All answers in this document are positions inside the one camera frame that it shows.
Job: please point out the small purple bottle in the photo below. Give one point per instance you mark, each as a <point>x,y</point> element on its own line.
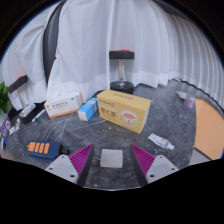
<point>189,103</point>

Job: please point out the small white sachet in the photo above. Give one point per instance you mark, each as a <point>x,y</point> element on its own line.
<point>12,130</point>

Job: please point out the blue and white small carton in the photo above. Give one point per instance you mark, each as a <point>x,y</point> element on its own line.
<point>87,110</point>

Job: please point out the blue power strip orange sockets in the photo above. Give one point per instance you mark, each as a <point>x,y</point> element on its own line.
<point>55,149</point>

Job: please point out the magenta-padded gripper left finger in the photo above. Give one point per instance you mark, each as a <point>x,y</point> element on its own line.
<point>65,166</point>

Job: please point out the white box with orange stripe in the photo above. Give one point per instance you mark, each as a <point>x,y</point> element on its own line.
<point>63,105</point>

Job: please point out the purple cardboard box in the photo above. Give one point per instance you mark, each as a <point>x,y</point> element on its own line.
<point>5,128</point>

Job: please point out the black dumbbell with orange rim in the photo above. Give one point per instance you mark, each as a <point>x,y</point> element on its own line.
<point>18,84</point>
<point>122,55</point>

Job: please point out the white tube with teal cap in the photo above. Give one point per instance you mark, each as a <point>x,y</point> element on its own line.
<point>38,115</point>

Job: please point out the green potted plant white pot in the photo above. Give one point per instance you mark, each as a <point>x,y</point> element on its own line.
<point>3,96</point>

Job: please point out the white curtain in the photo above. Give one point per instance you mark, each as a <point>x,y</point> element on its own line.
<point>150,40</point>
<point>30,53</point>

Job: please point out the white and blue squeeze tube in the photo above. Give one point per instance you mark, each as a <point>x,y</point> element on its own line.
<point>159,140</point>

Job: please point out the flat white and blue box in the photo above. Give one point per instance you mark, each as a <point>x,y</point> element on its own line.
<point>27,109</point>

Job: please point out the orange wooden board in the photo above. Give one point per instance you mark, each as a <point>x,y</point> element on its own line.
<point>210,130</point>

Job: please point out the orange blister pack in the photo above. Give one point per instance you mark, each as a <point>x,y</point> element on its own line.
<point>17,124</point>

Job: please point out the yellow tea box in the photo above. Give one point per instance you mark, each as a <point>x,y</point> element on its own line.
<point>121,108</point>

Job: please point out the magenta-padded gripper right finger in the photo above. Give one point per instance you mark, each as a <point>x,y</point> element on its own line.
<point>160,166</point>

